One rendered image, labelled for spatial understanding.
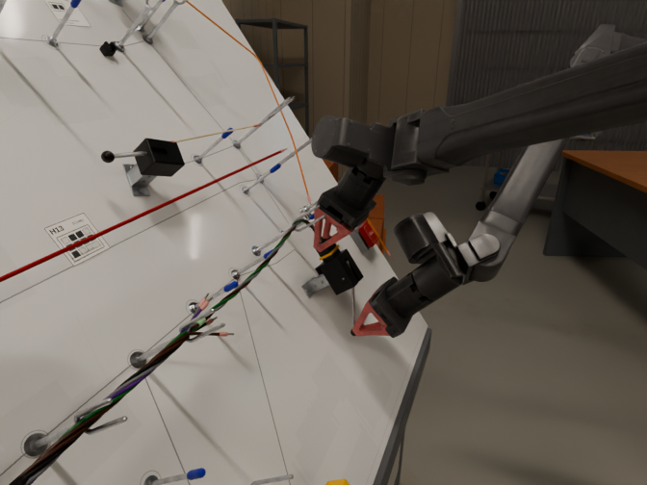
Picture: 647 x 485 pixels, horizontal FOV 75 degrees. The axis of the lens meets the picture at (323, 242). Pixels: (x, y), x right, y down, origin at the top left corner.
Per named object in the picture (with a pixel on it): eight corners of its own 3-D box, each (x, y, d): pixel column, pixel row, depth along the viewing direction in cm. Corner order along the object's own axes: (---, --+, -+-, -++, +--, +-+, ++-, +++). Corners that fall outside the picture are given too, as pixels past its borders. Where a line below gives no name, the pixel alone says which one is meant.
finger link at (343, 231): (294, 242, 68) (321, 194, 63) (313, 228, 74) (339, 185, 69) (327, 267, 67) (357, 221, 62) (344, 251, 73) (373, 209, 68)
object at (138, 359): (149, 361, 46) (231, 319, 39) (137, 372, 45) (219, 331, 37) (138, 347, 46) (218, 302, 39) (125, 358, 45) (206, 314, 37)
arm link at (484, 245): (505, 248, 59) (495, 271, 67) (464, 186, 64) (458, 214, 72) (427, 283, 59) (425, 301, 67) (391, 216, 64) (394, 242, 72)
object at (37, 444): (53, 445, 37) (137, 410, 29) (33, 462, 35) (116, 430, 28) (38, 427, 36) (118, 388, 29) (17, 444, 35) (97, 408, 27)
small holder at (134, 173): (76, 160, 50) (105, 126, 46) (145, 165, 58) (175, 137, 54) (88, 194, 49) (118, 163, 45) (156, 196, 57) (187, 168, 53)
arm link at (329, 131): (431, 183, 55) (438, 117, 55) (362, 161, 48) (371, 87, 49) (370, 191, 65) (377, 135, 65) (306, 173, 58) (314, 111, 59)
